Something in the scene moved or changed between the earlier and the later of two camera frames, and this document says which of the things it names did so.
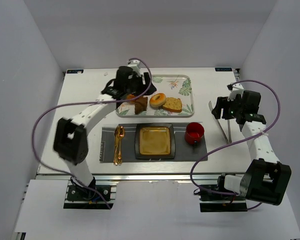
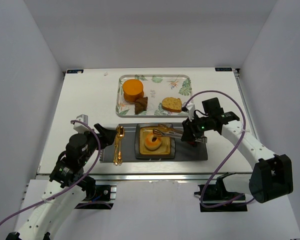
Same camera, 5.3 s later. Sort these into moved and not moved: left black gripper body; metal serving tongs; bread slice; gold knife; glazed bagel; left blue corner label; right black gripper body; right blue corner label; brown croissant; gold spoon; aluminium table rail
Moved: glazed bagel; left black gripper body; right black gripper body; metal serving tongs
Not moved: brown croissant; gold spoon; aluminium table rail; bread slice; left blue corner label; right blue corner label; gold knife
